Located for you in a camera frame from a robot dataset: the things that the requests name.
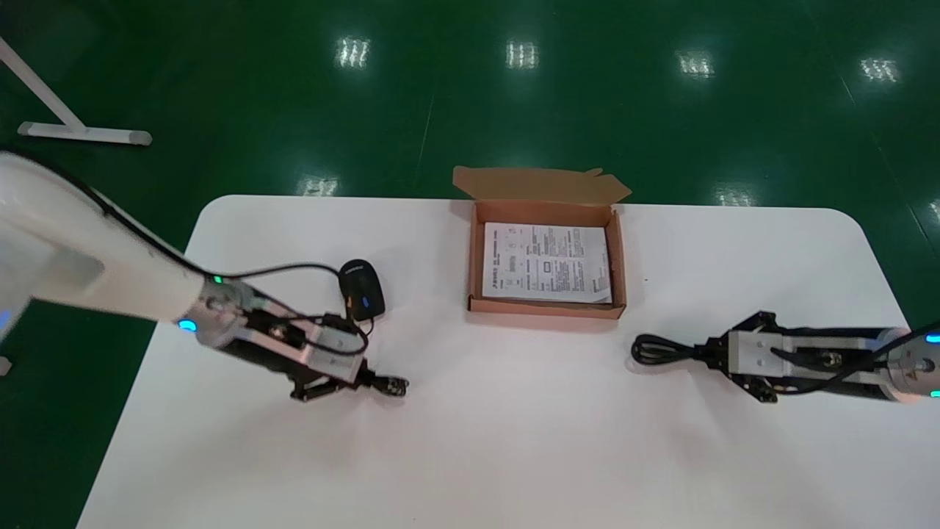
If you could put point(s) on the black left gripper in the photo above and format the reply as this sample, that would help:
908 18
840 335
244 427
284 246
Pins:
268 351

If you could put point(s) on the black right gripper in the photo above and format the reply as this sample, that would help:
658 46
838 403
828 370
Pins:
830 389

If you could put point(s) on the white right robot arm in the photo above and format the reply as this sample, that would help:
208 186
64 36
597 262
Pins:
918 367

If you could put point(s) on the open brown cardboard storage box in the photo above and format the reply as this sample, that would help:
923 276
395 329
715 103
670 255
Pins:
543 187

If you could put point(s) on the white printed paper manual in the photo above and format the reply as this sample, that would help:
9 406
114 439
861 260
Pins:
547 264

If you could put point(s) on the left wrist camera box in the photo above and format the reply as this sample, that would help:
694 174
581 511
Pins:
334 353

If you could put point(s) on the white table leg frame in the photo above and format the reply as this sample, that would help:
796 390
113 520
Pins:
88 134

